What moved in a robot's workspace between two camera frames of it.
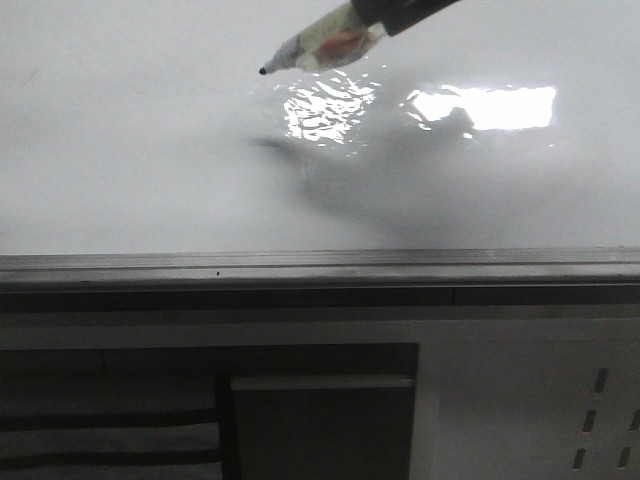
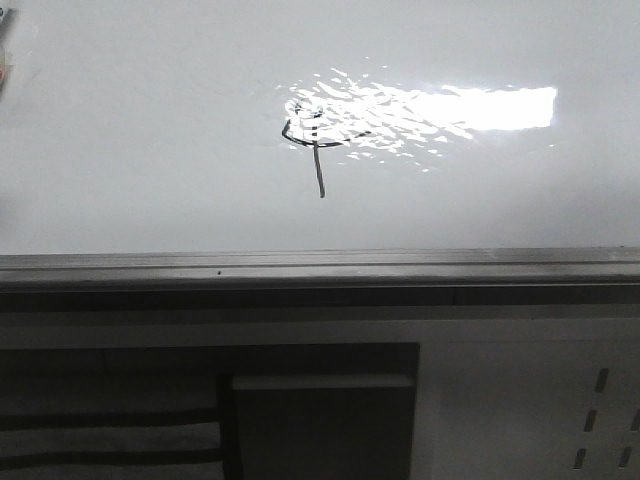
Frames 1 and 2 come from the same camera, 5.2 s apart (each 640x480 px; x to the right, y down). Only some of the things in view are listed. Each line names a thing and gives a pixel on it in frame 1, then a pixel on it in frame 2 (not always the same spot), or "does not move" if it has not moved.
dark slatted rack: [150, 412] does not move
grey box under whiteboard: [324, 427] does not move
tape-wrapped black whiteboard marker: [350, 31] -> [7, 27]
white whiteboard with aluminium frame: [487, 156] does not move
